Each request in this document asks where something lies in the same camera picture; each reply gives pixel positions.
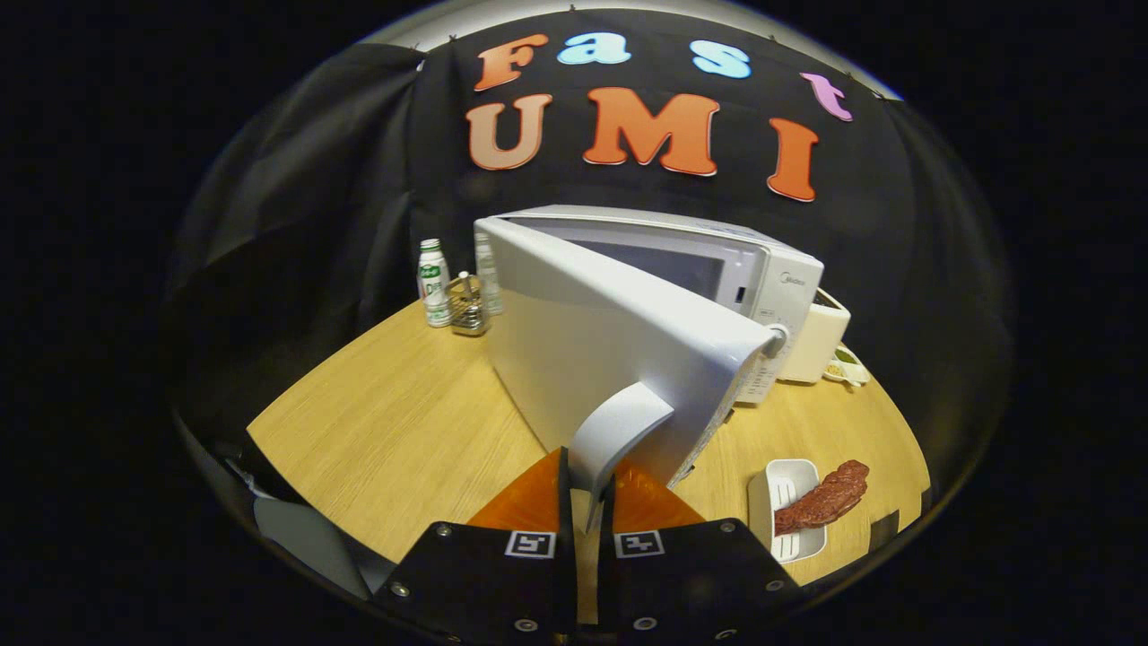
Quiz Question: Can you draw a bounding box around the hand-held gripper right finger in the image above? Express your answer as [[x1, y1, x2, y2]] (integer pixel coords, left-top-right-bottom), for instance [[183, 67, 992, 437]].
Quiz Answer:
[[596, 458, 804, 645]]

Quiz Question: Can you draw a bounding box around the small divided bean dish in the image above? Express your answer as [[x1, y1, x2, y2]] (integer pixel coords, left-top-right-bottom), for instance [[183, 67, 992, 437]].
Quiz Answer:
[[823, 345, 871, 388]]

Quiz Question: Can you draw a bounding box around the white ribbed tray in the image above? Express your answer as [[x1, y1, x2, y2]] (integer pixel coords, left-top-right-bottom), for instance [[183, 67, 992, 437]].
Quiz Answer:
[[747, 459, 828, 564]]

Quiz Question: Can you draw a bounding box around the red meat steak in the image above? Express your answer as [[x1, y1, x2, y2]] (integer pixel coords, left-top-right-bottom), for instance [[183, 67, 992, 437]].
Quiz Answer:
[[774, 460, 871, 537]]

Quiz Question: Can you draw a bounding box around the white bottle green label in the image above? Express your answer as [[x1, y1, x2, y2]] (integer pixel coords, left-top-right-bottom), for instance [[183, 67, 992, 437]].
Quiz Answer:
[[417, 238, 451, 328]]

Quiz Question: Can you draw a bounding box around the clear plastic bottle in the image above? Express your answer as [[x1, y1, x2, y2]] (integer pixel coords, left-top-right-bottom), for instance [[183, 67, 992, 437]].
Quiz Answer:
[[475, 231, 505, 317]]

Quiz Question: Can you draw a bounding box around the white microwave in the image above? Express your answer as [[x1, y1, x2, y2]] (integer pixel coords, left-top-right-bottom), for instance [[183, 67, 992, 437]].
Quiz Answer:
[[474, 205, 826, 535]]

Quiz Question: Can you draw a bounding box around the grey cloth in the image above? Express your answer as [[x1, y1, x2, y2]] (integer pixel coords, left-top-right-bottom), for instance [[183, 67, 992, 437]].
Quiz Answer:
[[254, 498, 396, 600]]

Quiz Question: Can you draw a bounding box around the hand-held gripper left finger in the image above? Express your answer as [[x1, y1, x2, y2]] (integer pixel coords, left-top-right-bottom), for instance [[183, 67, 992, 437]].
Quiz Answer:
[[370, 446, 577, 645]]

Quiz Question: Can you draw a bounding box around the cream toaster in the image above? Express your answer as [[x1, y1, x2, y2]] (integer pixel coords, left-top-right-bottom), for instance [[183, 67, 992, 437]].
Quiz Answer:
[[778, 287, 851, 385]]

